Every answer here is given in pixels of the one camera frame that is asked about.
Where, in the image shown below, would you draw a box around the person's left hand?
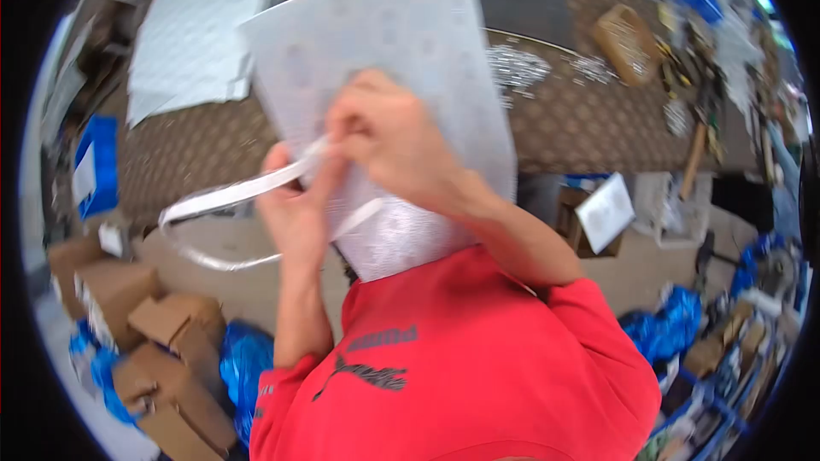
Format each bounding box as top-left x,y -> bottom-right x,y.
255,142 -> 351,270

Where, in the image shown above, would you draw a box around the person's right hand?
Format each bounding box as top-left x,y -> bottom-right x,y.
325,68 -> 479,216

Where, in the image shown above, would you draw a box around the person's left fingers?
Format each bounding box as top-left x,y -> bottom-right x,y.
263,142 -> 351,219

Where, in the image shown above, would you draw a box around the person's right fingers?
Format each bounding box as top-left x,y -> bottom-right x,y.
325,68 -> 411,161

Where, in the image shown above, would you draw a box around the large white perforated sheet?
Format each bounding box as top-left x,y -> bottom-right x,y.
239,0 -> 518,284

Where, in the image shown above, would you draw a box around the white backing strip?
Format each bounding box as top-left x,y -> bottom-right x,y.
158,136 -> 387,271

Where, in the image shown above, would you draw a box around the pile of small silver parts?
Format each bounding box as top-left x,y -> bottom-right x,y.
562,53 -> 618,87
486,44 -> 553,110

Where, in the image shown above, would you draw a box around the pile of white sheets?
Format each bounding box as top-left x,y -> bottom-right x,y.
126,0 -> 321,130

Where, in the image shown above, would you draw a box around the black mat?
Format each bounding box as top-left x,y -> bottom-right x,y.
476,0 -> 579,51

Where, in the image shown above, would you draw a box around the blue plastic bag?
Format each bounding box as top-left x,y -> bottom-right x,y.
619,286 -> 703,367
219,320 -> 276,450

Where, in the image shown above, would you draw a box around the brown patterned table cover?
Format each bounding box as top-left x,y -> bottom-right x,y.
114,0 -> 764,226

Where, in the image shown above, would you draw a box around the blue plastic bin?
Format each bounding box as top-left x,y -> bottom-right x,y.
72,114 -> 120,220

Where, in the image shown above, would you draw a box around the person's body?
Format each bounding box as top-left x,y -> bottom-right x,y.
250,246 -> 662,461

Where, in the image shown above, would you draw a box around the small open cardboard box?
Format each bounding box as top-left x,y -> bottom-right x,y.
555,186 -> 625,259

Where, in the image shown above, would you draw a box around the white card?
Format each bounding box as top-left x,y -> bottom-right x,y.
574,172 -> 636,255

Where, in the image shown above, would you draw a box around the clutter of tools and packets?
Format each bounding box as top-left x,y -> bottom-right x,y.
656,0 -> 809,170

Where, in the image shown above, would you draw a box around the blue crates of goods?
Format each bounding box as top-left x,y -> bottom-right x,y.
637,298 -> 809,461

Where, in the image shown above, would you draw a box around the wooden handled hammer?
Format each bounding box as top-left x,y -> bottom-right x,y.
678,120 -> 709,201

